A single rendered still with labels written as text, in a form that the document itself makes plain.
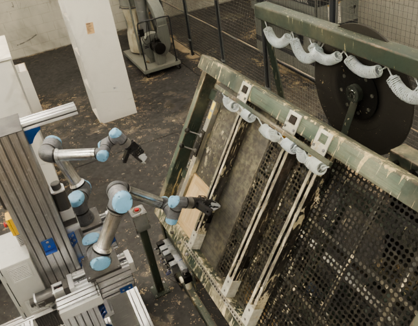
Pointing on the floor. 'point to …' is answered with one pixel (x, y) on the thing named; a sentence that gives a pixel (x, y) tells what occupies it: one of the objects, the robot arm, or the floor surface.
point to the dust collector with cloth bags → (148, 35)
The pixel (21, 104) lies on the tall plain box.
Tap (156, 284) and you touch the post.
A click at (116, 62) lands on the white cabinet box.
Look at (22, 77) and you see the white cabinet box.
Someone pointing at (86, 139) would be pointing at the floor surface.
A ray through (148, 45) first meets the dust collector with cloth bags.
